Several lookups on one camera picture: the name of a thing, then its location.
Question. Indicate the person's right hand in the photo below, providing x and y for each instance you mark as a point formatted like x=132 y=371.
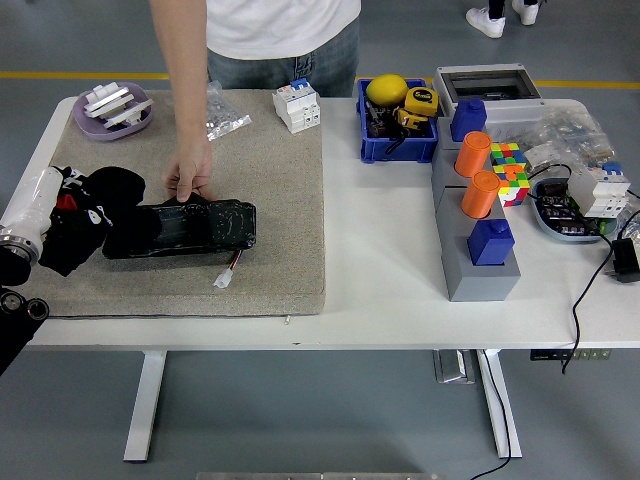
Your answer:
x=192 y=165

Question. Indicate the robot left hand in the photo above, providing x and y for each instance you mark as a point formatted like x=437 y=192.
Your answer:
x=35 y=200

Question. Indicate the person's right forearm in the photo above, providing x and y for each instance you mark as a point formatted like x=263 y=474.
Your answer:
x=185 y=65

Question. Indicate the black table control panel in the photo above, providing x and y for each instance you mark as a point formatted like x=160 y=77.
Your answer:
x=545 y=355

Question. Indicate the clear bag of metal screws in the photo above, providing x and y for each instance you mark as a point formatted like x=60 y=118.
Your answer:
x=227 y=117

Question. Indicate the grey-brown mat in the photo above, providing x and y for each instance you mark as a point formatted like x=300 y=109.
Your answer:
x=270 y=200

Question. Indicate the purple plastic tray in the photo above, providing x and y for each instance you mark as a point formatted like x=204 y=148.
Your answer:
x=87 y=127

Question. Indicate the white circuit breaker blue switches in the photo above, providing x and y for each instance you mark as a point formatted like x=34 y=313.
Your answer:
x=597 y=192
x=295 y=107

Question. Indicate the person's torso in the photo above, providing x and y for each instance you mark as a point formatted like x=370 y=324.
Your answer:
x=280 y=30

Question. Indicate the dark brown tool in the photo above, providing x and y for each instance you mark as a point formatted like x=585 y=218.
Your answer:
x=380 y=127

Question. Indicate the blue plastic bin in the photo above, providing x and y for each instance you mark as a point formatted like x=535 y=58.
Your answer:
x=395 y=150

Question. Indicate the yellow round ball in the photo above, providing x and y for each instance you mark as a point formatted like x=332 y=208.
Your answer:
x=386 y=90

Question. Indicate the white table leg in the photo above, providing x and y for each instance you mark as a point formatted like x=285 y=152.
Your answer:
x=145 y=400
x=492 y=400

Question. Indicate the blue block with knob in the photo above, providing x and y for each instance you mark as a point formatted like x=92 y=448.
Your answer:
x=490 y=245
x=467 y=120

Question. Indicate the orange cylinder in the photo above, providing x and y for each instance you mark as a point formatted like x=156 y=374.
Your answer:
x=480 y=195
x=472 y=152

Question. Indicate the long grey block holder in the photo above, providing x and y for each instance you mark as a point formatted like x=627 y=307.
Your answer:
x=480 y=285

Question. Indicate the colourful puzzle cube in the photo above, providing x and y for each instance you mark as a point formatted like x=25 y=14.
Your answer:
x=515 y=187
x=507 y=154

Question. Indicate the grey electrical distribution box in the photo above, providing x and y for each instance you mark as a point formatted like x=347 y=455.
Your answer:
x=510 y=107

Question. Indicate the white shoe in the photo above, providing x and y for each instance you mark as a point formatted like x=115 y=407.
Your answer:
x=525 y=12
x=487 y=22

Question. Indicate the metal floor plate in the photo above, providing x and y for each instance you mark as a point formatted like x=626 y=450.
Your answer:
x=452 y=367

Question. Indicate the blue-grey bowl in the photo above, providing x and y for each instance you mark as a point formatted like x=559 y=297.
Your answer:
x=547 y=227

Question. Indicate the black circuit modules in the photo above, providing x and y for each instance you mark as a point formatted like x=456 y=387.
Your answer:
x=560 y=215

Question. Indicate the clear bags of small parts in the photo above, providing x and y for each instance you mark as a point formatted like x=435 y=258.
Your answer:
x=570 y=132

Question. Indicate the black power adapter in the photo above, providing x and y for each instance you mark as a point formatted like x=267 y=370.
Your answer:
x=625 y=260

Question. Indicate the white plastic bracket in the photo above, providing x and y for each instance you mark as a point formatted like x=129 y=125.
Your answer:
x=107 y=97
x=127 y=114

